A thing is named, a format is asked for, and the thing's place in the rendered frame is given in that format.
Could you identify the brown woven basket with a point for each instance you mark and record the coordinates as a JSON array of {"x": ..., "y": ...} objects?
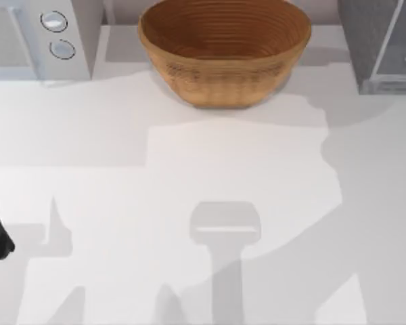
[{"x": 223, "y": 78}]

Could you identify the round microwave knob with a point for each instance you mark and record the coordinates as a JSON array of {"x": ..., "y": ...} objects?
[
  {"x": 62, "y": 49},
  {"x": 53, "y": 21}
]

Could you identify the pale microwave oven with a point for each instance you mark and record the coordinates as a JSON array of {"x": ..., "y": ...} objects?
[{"x": 27, "y": 40}]

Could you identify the grey cabinet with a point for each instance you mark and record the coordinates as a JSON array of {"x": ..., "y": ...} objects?
[{"x": 385, "y": 47}]

